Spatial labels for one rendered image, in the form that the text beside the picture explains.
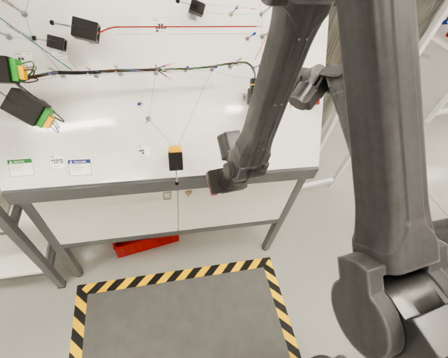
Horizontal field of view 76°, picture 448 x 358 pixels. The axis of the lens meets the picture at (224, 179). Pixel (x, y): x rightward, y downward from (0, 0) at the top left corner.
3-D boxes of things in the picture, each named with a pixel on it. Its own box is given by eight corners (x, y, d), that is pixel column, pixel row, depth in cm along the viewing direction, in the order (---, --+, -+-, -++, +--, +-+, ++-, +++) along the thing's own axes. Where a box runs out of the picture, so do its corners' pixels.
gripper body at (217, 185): (205, 172, 77) (211, 165, 70) (240, 165, 80) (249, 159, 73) (210, 195, 77) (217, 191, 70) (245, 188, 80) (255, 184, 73)
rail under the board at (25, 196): (313, 178, 125) (319, 168, 120) (9, 205, 100) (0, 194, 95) (308, 169, 129) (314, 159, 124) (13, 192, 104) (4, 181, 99)
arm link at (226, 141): (230, 176, 59) (268, 169, 61) (218, 123, 60) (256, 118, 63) (217, 185, 70) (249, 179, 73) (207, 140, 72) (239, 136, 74)
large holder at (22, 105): (4, 72, 88) (-24, 67, 74) (60, 106, 93) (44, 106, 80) (-7, 91, 88) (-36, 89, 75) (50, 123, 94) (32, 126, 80)
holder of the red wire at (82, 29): (57, 19, 87) (45, 8, 77) (104, 31, 91) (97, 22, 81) (57, 36, 88) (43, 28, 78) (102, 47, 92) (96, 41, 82)
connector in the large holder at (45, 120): (50, 107, 85) (45, 107, 81) (60, 113, 86) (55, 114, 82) (40, 123, 85) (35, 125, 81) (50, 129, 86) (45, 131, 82)
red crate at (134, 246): (180, 241, 186) (180, 231, 175) (117, 259, 173) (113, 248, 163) (168, 206, 202) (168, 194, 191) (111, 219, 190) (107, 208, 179)
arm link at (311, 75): (334, 72, 80) (319, 58, 78) (321, 91, 79) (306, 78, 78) (320, 78, 86) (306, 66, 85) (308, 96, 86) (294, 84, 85)
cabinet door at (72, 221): (178, 231, 146) (177, 183, 115) (60, 245, 134) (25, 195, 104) (177, 227, 147) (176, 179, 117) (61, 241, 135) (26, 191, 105)
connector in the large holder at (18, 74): (15, 60, 80) (8, 57, 76) (26, 60, 80) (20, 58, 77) (18, 82, 81) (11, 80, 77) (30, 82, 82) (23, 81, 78)
